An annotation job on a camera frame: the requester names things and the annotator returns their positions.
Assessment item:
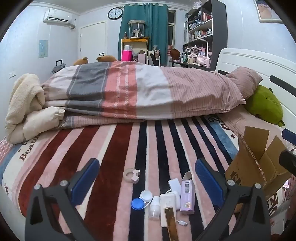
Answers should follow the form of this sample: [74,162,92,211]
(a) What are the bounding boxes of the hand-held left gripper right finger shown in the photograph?
[195,158,271,241]

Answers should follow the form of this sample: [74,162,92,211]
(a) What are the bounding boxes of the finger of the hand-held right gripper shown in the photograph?
[279,149,296,172]
[282,129,296,145]

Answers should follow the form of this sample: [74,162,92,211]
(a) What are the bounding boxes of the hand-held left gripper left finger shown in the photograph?
[25,158,100,241]

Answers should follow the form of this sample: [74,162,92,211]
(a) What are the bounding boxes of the brown cardboard box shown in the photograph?
[224,126,293,211]

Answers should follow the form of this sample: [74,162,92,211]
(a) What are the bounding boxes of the tape roll with white dispenser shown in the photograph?
[123,168,141,184]

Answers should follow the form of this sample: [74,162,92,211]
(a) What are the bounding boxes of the purple cosmetic box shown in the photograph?
[180,171,196,215]

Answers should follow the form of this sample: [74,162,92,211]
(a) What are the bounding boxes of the white charger plug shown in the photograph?
[168,179,181,195]

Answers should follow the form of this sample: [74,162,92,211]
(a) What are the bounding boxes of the green plush toy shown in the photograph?
[244,85,285,127]

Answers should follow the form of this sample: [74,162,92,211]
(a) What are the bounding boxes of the striped plush blanket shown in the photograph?
[0,115,296,241]

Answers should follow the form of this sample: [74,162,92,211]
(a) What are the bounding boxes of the white power bank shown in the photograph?
[159,193,177,227]

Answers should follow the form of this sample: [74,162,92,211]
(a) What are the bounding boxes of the gold rectangular tube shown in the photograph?
[163,206,179,241]

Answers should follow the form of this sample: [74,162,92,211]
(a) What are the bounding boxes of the white and blue lens case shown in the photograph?
[131,190,153,210]

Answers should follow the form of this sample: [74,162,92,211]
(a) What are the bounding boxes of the small clear plastic bottle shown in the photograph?
[148,196,161,220]

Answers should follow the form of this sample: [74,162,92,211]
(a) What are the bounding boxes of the pink striped pillow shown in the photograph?
[225,67,263,99]

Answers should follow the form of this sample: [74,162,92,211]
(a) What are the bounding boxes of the white bed headboard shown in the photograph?
[215,48,296,130]

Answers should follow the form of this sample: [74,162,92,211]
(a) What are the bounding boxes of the cream fleece blanket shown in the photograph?
[5,73,66,143]

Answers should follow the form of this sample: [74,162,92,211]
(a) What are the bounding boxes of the pink grey patchwork duvet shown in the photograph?
[42,61,247,129]

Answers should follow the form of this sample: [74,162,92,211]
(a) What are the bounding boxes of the pale pink bag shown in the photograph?
[196,55,211,67]

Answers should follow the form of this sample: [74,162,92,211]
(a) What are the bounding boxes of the dark suitcase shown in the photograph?
[51,60,66,75]

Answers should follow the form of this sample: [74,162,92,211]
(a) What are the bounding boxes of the brown plush bear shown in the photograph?
[96,55,117,63]
[73,57,89,66]

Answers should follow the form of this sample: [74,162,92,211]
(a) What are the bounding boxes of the tall grey bookshelf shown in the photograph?
[183,0,228,70]

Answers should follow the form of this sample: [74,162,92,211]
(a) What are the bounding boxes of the round brown plush toy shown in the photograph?
[170,48,181,61]

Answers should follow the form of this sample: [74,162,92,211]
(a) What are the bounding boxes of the black chair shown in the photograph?
[149,53,160,66]

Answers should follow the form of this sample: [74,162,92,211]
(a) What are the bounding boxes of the white door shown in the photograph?
[80,21,107,62]

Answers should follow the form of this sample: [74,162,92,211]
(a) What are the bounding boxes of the yellow shelf unit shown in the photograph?
[121,38,148,61]

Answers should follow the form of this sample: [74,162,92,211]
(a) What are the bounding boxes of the glass display case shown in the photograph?
[128,20,147,39]

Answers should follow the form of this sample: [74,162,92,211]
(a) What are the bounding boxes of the teal curtain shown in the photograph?
[118,3,169,66]

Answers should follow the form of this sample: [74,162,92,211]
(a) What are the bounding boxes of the white air conditioner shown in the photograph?
[43,9,77,29]

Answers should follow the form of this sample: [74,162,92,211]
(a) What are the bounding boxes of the framed wall picture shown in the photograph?
[253,0,284,24]

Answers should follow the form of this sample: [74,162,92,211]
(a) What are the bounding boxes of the blue wall poster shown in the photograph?
[38,39,49,57]

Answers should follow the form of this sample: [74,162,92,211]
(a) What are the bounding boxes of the round wall clock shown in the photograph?
[108,7,124,20]

